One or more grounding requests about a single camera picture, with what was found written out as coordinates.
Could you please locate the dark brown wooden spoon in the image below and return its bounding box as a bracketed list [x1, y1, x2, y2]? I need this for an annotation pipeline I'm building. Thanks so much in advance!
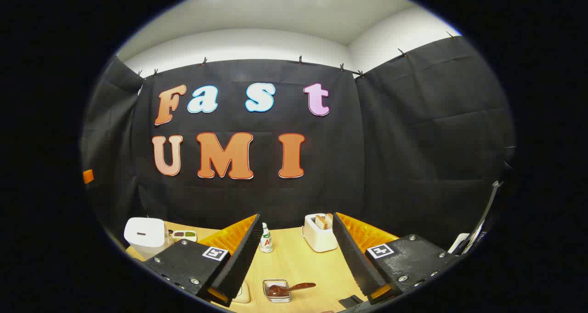
[266, 282, 317, 298]

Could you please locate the white flat object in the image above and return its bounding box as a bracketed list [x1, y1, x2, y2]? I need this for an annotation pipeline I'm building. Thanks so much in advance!
[448, 233, 485, 255]

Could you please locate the square clear chopstick holder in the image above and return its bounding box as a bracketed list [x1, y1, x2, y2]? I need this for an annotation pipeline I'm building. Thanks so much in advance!
[263, 279, 292, 303]

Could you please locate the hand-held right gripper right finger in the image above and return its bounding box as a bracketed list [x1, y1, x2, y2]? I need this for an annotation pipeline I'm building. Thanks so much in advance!
[332, 212, 460, 307]

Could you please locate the white toaster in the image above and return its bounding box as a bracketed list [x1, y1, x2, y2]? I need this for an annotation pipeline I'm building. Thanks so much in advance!
[301, 213, 339, 253]

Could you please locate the white rice cooker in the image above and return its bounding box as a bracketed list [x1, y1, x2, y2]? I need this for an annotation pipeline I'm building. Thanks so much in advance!
[123, 217, 168, 260]

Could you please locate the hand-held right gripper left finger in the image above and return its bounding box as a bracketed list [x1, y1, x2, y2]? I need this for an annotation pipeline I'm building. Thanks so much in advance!
[142, 213, 264, 307]

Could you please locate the small black object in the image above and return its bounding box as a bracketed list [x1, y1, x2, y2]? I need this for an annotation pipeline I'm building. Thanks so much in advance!
[339, 295, 364, 310]

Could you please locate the black backdrop cloth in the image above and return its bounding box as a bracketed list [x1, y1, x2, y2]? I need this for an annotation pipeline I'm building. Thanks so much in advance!
[80, 35, 515, 254]

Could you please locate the beige rounded board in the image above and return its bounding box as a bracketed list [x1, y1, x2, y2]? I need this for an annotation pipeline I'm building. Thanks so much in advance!
[231, 281, 251, 304]

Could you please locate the small white drink bottle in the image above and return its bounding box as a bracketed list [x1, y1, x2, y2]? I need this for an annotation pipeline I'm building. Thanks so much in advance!
[260, 222, 274, 253]

